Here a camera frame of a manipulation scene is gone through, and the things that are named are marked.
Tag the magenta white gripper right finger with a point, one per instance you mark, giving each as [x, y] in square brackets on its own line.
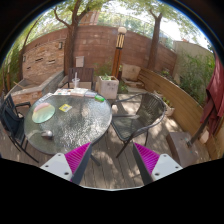
[153, 166]

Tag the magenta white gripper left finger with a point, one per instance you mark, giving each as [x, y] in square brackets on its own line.
[70, 166]

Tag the silver computer mouse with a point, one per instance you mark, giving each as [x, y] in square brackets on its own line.
[47, 134]

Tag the round pastel mouse pad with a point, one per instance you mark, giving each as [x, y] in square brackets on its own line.
[43, 112]

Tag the brown umbrella base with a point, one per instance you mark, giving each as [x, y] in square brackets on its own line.
[184, 155]

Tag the round glass patio table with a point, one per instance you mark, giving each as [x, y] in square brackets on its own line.
[87, 121]

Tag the grey mesh patio chair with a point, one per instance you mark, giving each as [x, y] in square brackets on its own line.
[150, 113]

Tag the yellow sticky note pad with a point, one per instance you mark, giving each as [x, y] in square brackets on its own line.
[65, 108]

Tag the curved wooden bench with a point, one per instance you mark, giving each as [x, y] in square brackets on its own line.
[187, 111]

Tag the green small box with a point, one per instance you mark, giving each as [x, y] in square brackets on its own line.
[99, 98]

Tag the black chair at left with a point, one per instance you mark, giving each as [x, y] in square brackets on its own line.
[13, 123]

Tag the open book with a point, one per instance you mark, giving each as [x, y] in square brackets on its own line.
[72, 92]

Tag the folded red patio umbrella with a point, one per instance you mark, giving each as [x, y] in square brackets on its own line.
[214, 108]

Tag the clear plastic cup with straw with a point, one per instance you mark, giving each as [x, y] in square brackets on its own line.
[76, 81]

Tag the white square planter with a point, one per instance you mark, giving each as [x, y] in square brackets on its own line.
[108, 86]

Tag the dark chair behind table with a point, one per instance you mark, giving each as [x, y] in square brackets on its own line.
[84, 74]

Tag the right tree trunk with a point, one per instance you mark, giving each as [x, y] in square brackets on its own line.
[155, 40]

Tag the tree trunk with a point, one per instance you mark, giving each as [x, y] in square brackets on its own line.
[155, 40]
[80, 9]

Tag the left tree trunk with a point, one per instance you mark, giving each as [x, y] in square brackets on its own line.
[80, 9]

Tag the wooden lamp post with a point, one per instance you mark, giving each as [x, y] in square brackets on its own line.
[119, 46]

